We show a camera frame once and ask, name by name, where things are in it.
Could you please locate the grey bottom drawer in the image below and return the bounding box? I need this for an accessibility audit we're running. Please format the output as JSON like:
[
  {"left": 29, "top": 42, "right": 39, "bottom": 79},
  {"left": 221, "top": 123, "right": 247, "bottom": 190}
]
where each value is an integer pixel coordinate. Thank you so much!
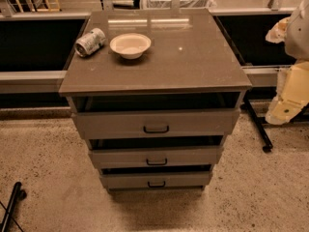
[{"left": 100, "top": 171, "right": 212, "bottom": 189}]

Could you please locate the grey drawer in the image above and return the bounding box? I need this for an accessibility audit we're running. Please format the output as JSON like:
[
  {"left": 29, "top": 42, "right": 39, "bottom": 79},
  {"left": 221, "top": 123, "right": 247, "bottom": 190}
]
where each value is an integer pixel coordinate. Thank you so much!
[
  {"left": 72, "top": 109, "right": 239, "bottom": 139},
  {"left": 89, "top": 146, "right": 223, "bottom": 169},
  {"left": 100, "top": 171, "right": 212, "bottom": 189}
]

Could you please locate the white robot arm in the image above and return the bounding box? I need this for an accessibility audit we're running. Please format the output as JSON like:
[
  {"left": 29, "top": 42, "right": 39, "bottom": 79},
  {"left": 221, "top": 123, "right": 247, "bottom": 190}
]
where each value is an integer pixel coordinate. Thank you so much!
[{"left": 266, "top": 0, "right": 309, "bottom": 125}]

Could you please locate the grey drawer cabinet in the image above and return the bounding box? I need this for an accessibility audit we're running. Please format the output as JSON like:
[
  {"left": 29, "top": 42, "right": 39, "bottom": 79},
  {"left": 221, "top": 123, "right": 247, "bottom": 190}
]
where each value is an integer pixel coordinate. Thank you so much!
[{"left": 58, "top": 8, "right": 253, "bottom": 193}]

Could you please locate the grey top drawer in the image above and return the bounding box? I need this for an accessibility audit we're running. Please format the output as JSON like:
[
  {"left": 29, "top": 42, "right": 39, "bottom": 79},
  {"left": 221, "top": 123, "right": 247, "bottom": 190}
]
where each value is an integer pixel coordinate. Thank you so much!
[{"left": 72, "top": 109, "right": 239, "bottom": 139}]

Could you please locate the grey middle drawer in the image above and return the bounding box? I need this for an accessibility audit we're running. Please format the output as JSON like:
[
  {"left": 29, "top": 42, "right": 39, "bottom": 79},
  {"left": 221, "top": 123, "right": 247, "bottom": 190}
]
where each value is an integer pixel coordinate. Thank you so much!
[{"left": 89, "top": 146, "right": 223, "bottom": 169}]

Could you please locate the white paper bowl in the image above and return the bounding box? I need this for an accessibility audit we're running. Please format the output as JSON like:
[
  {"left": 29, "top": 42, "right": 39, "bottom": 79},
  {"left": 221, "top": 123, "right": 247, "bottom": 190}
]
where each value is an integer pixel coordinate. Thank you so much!
[{"left": 110, "top": 33, "right": 152, "bottom": 60}]

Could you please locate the crushed green white can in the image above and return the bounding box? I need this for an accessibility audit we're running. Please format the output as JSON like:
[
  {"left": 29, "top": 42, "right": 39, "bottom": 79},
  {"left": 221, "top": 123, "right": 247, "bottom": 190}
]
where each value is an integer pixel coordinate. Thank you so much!
[{"left": 74, "top": 28, "right": 106, "bottom": 57}]

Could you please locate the black stand leg left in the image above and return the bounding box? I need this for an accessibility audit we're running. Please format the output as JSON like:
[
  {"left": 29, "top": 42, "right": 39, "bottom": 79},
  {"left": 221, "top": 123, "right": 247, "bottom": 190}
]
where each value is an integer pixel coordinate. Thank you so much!
[{"left": 0, "top": 182, "right": 27, "bottom": 232}]

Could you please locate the white wire basket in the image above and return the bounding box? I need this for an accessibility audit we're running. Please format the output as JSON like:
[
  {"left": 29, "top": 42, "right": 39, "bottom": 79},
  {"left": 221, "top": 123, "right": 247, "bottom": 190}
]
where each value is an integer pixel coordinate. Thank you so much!
[{"left": 140, "top": 0, "right": 216, "bottom": 10}]

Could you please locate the black table leg frame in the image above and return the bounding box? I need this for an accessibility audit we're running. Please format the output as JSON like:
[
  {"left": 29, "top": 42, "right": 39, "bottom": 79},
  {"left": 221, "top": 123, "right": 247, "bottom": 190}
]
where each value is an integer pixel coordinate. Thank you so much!
[{"left": 240, "top": 95, "right": 309, "bottom": 154}]

